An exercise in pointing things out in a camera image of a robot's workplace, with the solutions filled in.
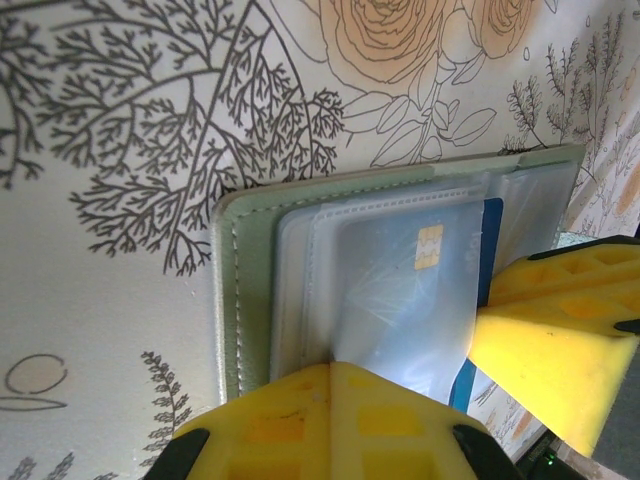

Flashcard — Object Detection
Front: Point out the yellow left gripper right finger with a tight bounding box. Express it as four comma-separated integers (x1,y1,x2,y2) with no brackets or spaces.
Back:
330,362,521,480

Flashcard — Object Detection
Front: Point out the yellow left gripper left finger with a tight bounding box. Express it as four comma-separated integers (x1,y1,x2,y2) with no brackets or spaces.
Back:
147,362,332,480

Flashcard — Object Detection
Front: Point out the green card holder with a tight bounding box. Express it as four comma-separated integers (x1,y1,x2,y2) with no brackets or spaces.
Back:
210,143,587,409

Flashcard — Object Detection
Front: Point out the blue credit card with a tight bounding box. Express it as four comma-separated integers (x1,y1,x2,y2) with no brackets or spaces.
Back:
332,197,504,409

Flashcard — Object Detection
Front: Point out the floral tablecloth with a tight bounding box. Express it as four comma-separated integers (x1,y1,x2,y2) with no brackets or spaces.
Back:
0,0,640,480

